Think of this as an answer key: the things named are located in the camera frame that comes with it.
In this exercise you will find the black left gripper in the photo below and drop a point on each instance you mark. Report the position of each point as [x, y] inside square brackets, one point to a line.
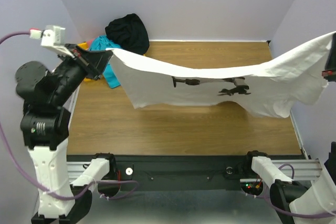
[94, 61]

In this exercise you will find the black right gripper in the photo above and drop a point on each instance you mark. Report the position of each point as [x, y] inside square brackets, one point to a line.
[331, 57]

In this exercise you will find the white t shirt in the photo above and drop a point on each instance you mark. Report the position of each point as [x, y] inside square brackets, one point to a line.
[267, 89]

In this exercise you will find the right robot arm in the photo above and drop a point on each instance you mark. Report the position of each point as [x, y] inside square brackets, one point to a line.
[293, 202]

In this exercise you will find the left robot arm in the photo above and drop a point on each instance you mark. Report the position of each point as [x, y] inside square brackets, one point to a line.
[45, 128]

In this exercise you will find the yellow plastic bin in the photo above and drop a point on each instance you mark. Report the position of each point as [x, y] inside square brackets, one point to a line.
[96, 59]

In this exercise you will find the teal t shirt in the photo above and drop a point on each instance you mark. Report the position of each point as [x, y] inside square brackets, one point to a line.
[102, 43]

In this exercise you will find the pink t shirt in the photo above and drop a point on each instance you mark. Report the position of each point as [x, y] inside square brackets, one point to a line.
[89, 42]

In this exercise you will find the black t shirt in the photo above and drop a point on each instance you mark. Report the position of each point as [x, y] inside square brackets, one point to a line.
[130, 33]

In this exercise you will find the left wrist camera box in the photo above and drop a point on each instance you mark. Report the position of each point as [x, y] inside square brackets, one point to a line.
[51, 36]

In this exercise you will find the aluminium frame rail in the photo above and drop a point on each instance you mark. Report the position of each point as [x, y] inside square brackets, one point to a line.
[301, 170]

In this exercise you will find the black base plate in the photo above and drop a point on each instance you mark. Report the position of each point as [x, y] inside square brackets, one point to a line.
[184, 183]

